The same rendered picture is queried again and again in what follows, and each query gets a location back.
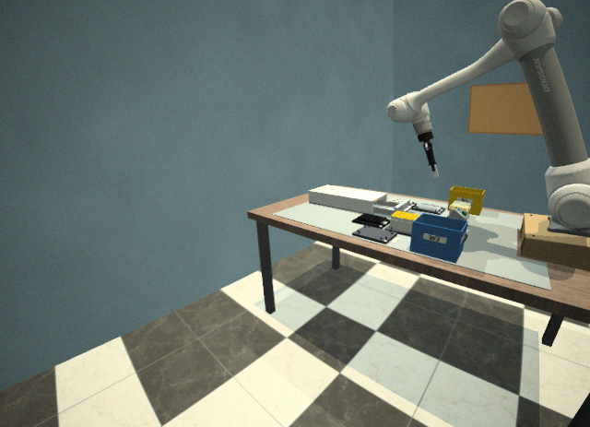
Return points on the pale grey bench mat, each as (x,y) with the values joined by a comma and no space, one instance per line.
(490,246)

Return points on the blue bin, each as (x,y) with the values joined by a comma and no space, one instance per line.
(438,242)

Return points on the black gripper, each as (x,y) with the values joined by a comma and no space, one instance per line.
(429,151)

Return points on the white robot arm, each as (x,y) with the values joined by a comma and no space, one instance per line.
(528,30)

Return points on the yellow open-top bin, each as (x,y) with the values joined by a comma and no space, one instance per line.
(474,199)

